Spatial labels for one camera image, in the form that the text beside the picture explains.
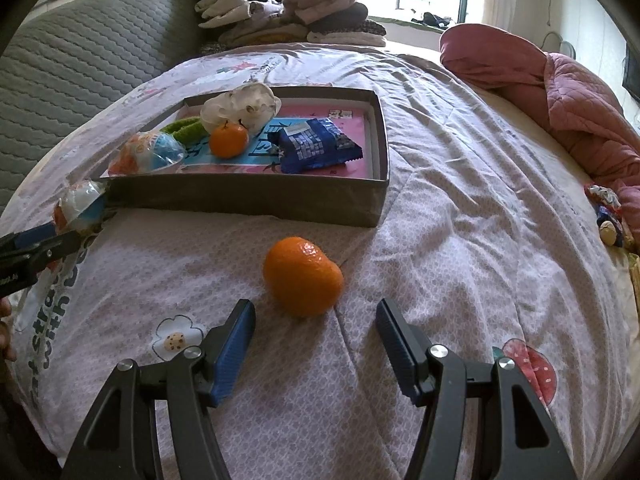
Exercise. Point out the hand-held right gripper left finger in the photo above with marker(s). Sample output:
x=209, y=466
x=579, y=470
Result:
x=232, y=355

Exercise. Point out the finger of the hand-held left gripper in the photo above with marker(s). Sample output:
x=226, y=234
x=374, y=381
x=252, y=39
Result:
x=57, y=249
x=35, y=236

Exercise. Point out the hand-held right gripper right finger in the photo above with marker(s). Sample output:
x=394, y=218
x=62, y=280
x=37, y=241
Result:
x=395, y=350

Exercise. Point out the orange and blue snack packet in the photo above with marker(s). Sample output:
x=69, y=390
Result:
x=150, y=152
x=80, y=205

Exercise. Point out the orange mandarin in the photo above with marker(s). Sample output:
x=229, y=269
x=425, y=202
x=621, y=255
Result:
x=227, y=142
x=300, y=280

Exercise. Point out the brown cardboard box tray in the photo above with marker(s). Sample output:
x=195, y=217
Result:
x=250, y=200

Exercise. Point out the person's left hand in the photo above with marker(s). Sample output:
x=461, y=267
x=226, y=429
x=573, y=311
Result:
x=5, y=330

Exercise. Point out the pink floral bedsheet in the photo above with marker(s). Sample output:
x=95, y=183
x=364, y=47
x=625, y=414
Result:
x=450, y=210

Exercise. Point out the grey quilted headboard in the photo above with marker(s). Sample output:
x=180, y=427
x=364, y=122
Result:
x=75, y=60

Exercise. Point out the dark blue snack packet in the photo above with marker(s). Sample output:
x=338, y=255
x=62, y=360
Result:
x=310, y=147

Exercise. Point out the small beige round item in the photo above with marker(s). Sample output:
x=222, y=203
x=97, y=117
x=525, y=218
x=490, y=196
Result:
x=608, y=232

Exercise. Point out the small plush toy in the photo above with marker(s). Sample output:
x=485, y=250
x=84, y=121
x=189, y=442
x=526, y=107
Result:
x=602, y=200

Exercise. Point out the pink quilt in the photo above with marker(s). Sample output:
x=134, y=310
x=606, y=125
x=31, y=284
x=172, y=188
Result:
x=575, y=105

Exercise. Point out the dark clothes on windowsill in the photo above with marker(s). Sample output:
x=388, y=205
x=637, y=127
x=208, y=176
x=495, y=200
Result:
x=432, y=19

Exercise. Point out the stack of folded clothes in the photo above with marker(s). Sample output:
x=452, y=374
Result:
x=300, y=15

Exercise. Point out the white electric fan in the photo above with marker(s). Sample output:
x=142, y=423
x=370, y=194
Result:
x=565, y=47

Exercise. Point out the black wall screen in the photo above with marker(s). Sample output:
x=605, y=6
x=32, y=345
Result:
x=632, y=72

